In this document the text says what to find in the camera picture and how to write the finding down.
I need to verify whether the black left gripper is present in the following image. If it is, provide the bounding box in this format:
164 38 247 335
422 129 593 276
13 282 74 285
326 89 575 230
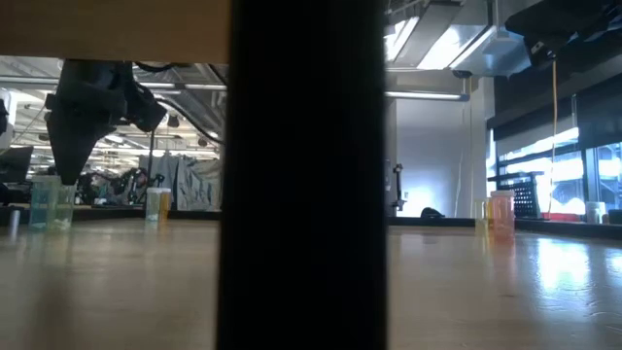
45 59 135 187

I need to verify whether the small green medicine bottle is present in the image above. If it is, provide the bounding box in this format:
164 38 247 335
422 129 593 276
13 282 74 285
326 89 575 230
28 175 63 230
145 187 164 224

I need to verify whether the small red medicine bottle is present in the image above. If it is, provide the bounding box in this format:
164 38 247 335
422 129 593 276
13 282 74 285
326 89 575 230
489 190 516 234

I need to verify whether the wooden shelf board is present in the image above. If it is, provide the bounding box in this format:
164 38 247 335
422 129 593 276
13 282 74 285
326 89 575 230
0 0 232 64

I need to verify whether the black shelf divider panel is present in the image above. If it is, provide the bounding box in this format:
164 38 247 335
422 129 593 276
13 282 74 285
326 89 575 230
216 0 390 350

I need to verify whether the black computer monitor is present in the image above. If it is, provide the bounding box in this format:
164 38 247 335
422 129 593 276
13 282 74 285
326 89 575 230
0 145 34 185

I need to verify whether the grey hanging cover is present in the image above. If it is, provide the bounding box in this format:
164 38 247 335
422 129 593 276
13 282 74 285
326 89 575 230
138 153 225 213

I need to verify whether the long ceiling light strip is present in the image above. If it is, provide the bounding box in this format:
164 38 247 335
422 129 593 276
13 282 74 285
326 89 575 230
0 75 228 94

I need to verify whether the black background stand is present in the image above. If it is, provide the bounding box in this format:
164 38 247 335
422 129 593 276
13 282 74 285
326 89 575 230
391 162 407 213

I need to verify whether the fluorescent light tube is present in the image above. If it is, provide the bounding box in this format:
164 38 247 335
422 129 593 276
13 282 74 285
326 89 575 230
386 89 470 102

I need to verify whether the black perforated crate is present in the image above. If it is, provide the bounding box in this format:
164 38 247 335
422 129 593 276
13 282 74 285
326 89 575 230
488 170 545 220

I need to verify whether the red flat box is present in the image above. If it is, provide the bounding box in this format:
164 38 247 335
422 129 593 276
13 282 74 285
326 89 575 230
541 212 584 224

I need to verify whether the white cup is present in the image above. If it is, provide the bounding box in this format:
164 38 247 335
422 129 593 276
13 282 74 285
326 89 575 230
585 200 607 225

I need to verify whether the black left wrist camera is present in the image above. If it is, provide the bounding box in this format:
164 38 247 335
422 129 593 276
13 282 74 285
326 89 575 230
124 82 169 133

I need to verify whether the black background gantry frame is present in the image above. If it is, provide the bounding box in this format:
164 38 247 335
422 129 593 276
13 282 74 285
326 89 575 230
145 126 156 191

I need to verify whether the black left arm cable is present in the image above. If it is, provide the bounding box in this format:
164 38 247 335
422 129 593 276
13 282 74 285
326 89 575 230
133 60 228 147

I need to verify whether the yellow hanging cord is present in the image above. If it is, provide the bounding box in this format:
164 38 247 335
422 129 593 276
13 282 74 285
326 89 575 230
548 57 559 218

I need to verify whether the black aluminium table frame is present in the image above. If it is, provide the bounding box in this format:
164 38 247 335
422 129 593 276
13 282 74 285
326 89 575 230
0 204 622 240

